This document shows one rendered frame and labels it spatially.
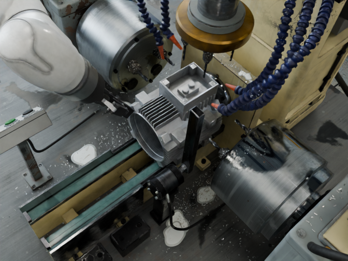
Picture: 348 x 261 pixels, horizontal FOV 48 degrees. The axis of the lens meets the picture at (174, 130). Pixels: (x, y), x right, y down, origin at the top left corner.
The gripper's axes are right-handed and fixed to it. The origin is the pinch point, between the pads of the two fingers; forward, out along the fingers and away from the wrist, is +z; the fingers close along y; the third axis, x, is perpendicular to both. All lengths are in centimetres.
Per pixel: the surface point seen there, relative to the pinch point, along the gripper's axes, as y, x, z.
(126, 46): 15.1, -12.3, 3.4
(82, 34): 30.4, -6.0, 4.4
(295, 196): -44.9, -13.7, 3.5
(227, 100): -12.1, -21.0, 18.5
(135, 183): -11.1, 13.7, 13.6
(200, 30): -7.7, -25.6, -11.9
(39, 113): 13.5, 15.7, -6.6
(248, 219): -40.4, -2.3, 8.3
